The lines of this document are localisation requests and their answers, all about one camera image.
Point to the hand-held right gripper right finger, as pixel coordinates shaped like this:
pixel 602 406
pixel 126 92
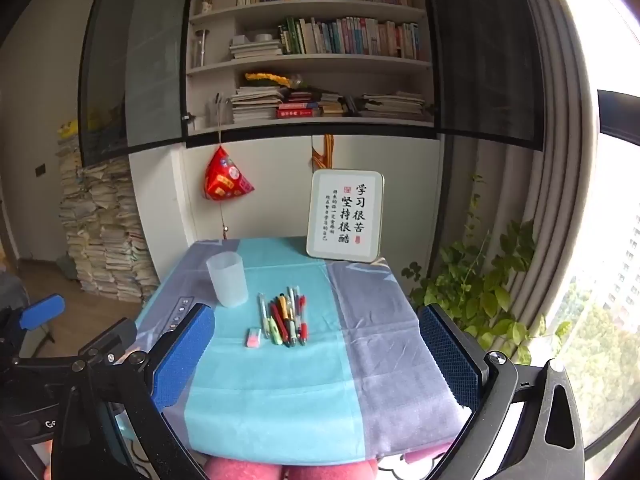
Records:
pixel 450 355

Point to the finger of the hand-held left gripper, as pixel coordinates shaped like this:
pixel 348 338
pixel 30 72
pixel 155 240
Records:
pixel 110 342
pixel 42 311

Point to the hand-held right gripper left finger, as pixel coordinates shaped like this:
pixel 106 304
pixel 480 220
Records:
pixel 182 355

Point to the pink green eraser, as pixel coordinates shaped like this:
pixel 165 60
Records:
pixel 253 338

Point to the translucent plastic cup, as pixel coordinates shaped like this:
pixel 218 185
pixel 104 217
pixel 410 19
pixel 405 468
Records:
pixel 227 282

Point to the pile of assorted pens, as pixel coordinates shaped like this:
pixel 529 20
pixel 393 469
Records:
pixel 274 327

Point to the orange ballpoint pen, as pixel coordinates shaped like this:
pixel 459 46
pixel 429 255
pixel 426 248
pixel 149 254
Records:
pixel 285 305

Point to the clear pen red clip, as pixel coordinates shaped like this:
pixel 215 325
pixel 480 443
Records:
pixel 303 332

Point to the green potted plant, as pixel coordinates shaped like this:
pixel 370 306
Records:
pixel 480 285

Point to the tall pile of papers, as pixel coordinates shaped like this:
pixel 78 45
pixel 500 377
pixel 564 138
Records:
pixel 105 240

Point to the blue grey tablecloth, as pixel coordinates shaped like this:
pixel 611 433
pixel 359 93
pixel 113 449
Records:
pixel 280 395

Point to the white cartoon printed cloth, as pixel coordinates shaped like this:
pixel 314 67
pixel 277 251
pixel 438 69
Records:
pixel 400 470

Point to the person's pink clothed legs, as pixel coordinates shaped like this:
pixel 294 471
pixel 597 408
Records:
pixel 240 470

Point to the grey curtain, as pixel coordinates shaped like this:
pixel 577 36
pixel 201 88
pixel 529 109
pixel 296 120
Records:
pixel 540 210

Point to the framed calligraphy sign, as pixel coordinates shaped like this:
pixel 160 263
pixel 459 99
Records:
pixel 345 215

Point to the red pyramid hanging ornament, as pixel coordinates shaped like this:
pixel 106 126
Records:
pixel 225 177

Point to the yellow plush toy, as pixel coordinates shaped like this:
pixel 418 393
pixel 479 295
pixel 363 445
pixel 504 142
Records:
pixel 67 130

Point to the medal with striped ribbon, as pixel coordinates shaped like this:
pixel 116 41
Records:
pixel 327 152

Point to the clear acrylic holder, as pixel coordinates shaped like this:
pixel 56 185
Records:
pixel 220 112

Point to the wide stack of booklets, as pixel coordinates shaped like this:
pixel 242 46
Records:
pixel 392 107

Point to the stack of worn magazines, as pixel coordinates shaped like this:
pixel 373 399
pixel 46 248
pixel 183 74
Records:
pixel 257 102

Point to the dark glass cabinet door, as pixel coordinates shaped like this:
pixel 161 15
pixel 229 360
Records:
pixel 480 60
pixel 135 60

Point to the stack of red books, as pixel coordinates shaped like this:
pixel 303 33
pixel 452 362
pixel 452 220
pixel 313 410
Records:
pixel 297 112

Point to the small stack of books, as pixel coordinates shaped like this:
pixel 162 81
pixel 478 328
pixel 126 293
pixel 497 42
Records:
pixel 332 107

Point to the yellow flower garland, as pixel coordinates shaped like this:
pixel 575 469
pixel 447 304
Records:
pixel 265 78

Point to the glass jar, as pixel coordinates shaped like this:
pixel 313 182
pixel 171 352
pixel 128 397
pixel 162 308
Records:
pixel 201 50

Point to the stack of white books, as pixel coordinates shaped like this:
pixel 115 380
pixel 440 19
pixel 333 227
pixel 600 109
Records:
pixel 255 50

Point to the white bookshelf cabinet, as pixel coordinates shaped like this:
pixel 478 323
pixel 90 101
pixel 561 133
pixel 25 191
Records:
pixel 320 64

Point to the row of books green spines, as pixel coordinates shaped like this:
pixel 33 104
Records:
pixel 350 37

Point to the dark wall socket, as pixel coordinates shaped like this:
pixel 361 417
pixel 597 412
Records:
pixel 40 170

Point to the black window frame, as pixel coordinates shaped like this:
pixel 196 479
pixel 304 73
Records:
pixel 617 115

